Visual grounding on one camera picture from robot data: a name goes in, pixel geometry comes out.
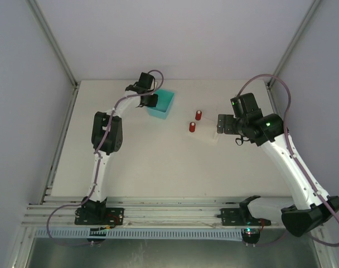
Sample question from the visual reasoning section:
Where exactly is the teal plastic bin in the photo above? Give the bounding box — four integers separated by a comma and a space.
147, 89, 175, 119

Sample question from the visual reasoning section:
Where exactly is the white peg fixture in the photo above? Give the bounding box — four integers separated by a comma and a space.
187, 117, 219, 145

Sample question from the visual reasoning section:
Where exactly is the red spring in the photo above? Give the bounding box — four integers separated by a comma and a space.
188, 122, 196, 133
195, 110, 202, 121

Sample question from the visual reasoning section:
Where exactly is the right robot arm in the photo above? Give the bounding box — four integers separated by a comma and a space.
217, 93, 339, 237

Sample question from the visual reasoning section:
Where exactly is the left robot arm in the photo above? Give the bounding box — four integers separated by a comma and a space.
80, 70, 164, 221

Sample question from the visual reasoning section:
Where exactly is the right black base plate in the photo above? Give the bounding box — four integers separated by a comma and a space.
216, 208, 271, 227

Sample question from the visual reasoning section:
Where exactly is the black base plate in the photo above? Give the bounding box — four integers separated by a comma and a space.
74, 207, 124, 226
216, 208, 271, 227

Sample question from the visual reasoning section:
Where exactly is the grey slotted cable duct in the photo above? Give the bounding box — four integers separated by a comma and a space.
35, 227, 242, 242

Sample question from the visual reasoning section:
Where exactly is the right aluminium corner post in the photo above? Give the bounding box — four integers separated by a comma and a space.
273, 0, 323, 77

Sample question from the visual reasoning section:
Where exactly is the aluminium corner post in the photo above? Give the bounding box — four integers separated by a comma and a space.
273, 0, 323, 77
27, 0, 80, 87

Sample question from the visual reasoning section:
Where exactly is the left aluminium corner post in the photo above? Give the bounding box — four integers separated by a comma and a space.
27, 0, 80, 87

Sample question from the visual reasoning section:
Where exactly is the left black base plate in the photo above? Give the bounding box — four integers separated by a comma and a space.
74, 207, 124, 226

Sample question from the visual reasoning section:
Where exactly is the aluminium rail frame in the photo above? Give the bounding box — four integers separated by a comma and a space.
21, 197, 293, 228

